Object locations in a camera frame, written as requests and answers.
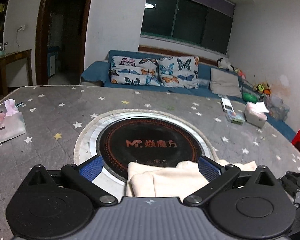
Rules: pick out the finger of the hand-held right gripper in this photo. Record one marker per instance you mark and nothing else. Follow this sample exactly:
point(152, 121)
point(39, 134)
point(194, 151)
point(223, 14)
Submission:
point(295, 182)

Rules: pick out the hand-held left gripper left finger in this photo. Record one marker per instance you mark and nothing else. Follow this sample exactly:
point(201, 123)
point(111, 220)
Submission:
point(92, 167)

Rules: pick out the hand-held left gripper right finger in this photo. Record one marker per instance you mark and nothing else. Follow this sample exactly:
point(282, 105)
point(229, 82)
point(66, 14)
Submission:
point(209, 168)

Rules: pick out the cream cotton garment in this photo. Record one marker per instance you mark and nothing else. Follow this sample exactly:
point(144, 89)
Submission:
point(170, 180)

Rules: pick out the clear plastic toy box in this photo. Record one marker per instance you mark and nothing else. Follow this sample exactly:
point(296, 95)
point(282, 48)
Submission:
point(236, 118)

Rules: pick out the grey star print tablecloth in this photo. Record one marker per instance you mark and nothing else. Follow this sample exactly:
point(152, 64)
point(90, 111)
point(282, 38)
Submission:
point(52, 120)

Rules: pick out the round black induction cooktop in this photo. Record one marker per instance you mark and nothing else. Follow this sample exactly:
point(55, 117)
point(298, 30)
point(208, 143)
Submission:
point(150, 135)

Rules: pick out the white remote control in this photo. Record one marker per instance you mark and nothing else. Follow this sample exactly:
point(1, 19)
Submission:
point(227, 105)

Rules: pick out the pink white tissue pack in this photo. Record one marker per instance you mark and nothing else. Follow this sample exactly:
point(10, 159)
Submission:
point(255, 117)

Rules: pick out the clear plastic storage bin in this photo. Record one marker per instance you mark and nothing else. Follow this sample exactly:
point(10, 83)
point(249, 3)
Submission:
point(277, 107)

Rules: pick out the plain grey pillow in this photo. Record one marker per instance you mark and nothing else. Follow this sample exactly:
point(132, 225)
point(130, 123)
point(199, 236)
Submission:
point(225, 82)

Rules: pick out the pink white tissue bag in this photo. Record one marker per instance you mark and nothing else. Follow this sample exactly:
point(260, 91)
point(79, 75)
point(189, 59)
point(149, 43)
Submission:
point(10, 127)

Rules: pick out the brown yellow plush toy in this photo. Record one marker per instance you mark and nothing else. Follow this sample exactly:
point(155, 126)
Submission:
point(259, 88)

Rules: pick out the blue corner sofa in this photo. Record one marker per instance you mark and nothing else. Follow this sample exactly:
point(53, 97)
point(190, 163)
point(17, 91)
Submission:
point(95, 72)

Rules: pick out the orange plush toy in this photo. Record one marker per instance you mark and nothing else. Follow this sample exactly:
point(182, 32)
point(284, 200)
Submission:
point(268, 88)

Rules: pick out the red plush toy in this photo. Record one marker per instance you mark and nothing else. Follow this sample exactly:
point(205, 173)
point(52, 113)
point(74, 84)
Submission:
point(240, 73)

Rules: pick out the butterfly print pillow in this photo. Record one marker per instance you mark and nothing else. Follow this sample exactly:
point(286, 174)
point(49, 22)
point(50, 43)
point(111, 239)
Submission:
point(177, 72)
point(132, 70)

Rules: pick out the black white plush toy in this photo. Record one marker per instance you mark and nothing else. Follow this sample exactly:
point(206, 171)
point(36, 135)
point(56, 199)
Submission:
point(223, 63)

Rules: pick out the blue cabinet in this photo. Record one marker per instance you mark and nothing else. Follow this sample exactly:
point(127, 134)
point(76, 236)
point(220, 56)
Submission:
point(52, 62)

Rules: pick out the dark wooden side table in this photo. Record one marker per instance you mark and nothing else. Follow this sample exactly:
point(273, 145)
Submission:
point(15, 55)

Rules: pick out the dark window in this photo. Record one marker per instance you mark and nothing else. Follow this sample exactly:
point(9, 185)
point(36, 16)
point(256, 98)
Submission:
point(190, 22)

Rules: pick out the glass jar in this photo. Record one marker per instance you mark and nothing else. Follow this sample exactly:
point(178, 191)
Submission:
point(0, 51)

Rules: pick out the brown wooden door frame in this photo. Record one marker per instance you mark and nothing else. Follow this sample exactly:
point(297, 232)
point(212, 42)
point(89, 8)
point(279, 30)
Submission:
point(90, 17)

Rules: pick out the white wall socket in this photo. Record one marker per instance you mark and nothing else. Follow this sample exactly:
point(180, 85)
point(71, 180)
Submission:
point(21, 28)

